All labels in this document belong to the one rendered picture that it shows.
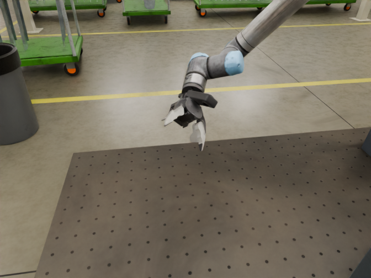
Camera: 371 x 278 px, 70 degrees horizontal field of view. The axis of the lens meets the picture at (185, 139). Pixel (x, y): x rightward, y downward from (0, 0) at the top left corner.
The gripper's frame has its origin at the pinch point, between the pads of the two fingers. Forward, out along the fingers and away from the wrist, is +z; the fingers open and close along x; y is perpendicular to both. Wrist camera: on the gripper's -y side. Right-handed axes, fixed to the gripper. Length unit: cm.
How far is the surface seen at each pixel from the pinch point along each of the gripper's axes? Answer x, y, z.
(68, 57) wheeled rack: 20, 239, -184
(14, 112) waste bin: 35, 182, -62
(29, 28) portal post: 89, 453, -350
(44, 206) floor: -7, 139, 4
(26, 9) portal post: 108, 429, -364
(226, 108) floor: -117, 97, -138
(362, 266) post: -28, -33, 26
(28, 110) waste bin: 28, 186, -72
